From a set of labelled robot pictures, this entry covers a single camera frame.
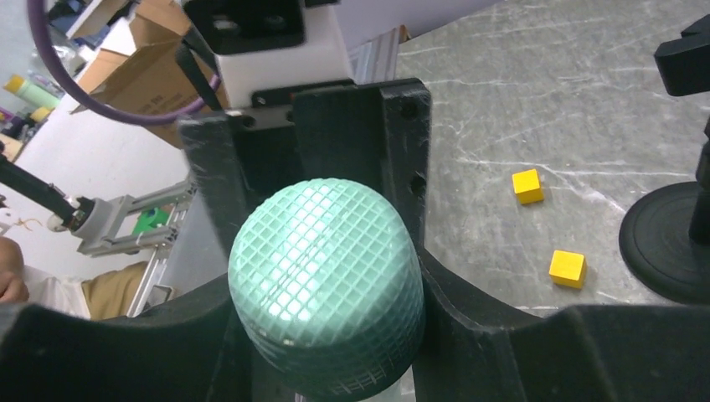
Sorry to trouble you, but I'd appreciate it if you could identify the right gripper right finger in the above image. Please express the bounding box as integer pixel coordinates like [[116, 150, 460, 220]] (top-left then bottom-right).
[[410, 244, 710, 402]]

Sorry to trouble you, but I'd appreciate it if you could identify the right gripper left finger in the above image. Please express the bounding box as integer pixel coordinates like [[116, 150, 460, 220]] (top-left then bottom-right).
[[1, 276, 252, 401]]

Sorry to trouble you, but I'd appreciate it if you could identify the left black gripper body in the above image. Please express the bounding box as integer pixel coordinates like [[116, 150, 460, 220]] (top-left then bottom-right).
[[177, 78, 431, 252]]

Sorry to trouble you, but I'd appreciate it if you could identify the teal microphone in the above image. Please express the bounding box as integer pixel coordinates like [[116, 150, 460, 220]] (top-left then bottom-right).
[[228, 178, 425, 401]]

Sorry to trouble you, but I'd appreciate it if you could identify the round-base mic stand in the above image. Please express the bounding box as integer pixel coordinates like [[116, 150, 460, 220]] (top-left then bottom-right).
[[617, 13, 710, 307]]

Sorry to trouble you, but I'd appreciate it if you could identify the person's hand in background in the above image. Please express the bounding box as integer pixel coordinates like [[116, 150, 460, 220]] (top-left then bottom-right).
[[1, 237, 29, 303]]

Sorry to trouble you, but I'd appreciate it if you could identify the yellow cube near teal mic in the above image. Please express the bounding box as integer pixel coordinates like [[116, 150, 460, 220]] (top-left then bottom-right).
[[548, 250, 587, 289]]

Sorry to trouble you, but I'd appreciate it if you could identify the yellow cube near centre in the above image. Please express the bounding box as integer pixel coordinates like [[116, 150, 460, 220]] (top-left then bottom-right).
[[512, 169, 545, 205]]

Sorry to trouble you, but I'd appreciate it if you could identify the white background table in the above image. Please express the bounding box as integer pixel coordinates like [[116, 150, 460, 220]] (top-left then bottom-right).
[[1, 97, 188, 278]]

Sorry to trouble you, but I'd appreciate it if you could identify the cardboard box in background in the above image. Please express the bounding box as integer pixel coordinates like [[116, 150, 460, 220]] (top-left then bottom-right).
[[78, 1, 198, 115]]

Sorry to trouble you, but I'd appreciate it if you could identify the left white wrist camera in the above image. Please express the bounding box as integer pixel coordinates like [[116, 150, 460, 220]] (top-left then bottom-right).
[[181, 0, 353, 108]]

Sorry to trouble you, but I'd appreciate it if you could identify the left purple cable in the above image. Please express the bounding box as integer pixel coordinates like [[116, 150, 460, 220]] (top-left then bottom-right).
[[26, 0, 223, 127]]

